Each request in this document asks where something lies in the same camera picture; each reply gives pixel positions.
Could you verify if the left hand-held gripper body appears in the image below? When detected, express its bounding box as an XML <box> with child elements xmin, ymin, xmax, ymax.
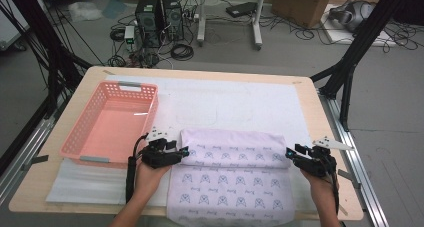
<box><xmin>140</xmin><ymin>126</ymin><xmax>184</xmax><ymax>170</ymax></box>

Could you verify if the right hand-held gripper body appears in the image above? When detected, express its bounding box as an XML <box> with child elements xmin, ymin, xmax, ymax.
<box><xmin>294</xmin><ymin>136</ymin><xmax>354</xmax><ymax>179</ymax></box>

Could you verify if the pink plastic basket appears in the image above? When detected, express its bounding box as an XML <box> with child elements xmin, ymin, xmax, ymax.
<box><xmin>59</xmin><ymin>80</ymin><xmax>160</xmax><ymax>171</ymax></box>

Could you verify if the lilac printed towel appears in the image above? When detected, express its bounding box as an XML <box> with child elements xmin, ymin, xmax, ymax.
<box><xmin>165</xmin><ymin>128</ymin><xmax>297</xmax><ymax>227</ymax></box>

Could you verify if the person's right hand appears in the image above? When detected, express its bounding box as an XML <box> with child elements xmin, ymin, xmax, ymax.
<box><xmin>299</xmin><ymin>168</ymin><xmax>338</xmax><ymax>211</ymax></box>

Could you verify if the person's left hand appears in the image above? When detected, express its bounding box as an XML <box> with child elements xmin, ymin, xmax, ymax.
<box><xmin>134</xmin><ymin>160</ymin><xmax>171</xmax><ymax>203</ymax></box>

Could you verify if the white grid mat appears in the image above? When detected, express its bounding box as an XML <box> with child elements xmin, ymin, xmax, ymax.
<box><xmin>45</xmin><ymin>74</ymin><xmax>331</xmax><ymax>212</ymax></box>

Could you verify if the white floor board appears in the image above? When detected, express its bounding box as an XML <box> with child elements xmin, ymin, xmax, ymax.
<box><xmin>321</xmin><ymin>3</ymin><xmax>398</xmax><ymax>48</ymax></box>

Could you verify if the small white power box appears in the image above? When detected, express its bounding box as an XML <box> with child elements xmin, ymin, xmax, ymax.
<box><xmin>123</xmin><ymin>25</ymin><xmax>136</xmax><ymax>45</ymax></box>

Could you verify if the large black computer tower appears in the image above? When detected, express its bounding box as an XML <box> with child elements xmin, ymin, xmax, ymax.
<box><xmin>134</xmin><ymin>0</ymin><xmax>164</xmax><ymax>49</ymax></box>

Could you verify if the slim black computer tower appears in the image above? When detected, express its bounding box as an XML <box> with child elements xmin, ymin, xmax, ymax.
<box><xmin>161</xmin><ymin>0</ymin><xmax>185</xmax><ymax>41</ymax></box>

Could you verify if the white metal stand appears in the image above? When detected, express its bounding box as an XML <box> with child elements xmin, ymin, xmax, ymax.
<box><xmin>196</xmin><ymin>0</ymin><xmax>268</xmax><ymax>51</ymax></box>

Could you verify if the grey headset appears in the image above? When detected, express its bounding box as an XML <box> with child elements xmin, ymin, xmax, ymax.
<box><xmin>328</xmin><ymin>0</ymin><xmax>376</xmax><ymax>33</ymax></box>

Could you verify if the open cardboard box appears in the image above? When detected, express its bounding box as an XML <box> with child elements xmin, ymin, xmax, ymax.
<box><xmin>270</xmin><ymin>0</ymin><xmax>334</xmax><ymax>30</ymax></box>

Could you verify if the black flat device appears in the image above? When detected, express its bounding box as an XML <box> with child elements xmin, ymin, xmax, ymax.
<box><xmin>225</xmin><ymin>1</ymin><xmax>258</xmax><ymax>19</ymax></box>

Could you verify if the clear plastic bag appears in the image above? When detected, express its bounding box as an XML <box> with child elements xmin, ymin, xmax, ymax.
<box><xmin>68</xmin><ymin>1</ymin><xmax>104</xmax><ymax>23</ymax></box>

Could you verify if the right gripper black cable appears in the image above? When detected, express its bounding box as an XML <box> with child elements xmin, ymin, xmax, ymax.
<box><xmin>328</xmin><ymin>160</ymin><xmax>342</xmax><ymax>215</ymax></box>

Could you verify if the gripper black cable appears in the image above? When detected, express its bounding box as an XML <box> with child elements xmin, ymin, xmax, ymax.
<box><xmin>328</xmin><ymin>160</ymin><xmax>342</xmax><ymax>215</ymax></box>
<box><xmin>125</xmin><ymin>133</ymin><xmax>149</xmax><ymax>204</ymax></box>

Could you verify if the grey table bracket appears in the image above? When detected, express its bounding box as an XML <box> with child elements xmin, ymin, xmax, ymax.
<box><xmin>337</xmin><ymin>169</ymin><xmax>362</xmax><ymax>190</ymax></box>
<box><xmin>21</xmin><ymin>154</ymin><xmax>50</xmax><ymax>172</ymax></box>

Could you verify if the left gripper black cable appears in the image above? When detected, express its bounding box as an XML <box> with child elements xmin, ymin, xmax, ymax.
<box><xmin>125</xmin><ymin>133</ymin><xmax>149</xmax><ymax>204</ymax></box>

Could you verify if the aluminium rail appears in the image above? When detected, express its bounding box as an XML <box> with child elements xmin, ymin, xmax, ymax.
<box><xmin>0</xmin><ymin>96</ymin><xmax>68</xmax><ymax>205</ymax></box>
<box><xmin>318</xmin><ymin>91</ymin><xmax>390</xmax><ymax>227</ymax></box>

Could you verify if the coiled black cable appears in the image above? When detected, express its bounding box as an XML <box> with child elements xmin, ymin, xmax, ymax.
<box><xmin>170</xmin><ymin>43</ymin><xmax>195</xmax><ymax>62</ymax></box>

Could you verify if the black metal frame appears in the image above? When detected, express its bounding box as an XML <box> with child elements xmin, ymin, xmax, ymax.
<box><xmin>0</xmin><ymin>0</ymin><xmax>93</xmax><ymax>118</ymax></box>
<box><xmin>309</xmin><ymin>0</ymin><xmax>424</xmax><ymax>132</ymax></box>

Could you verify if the tangle of black floor cables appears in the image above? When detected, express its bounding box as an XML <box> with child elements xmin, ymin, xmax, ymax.
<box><xmin>263</xmin><ymin>15</ymin><xmax>421</xmax><ymax>54</ymax></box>

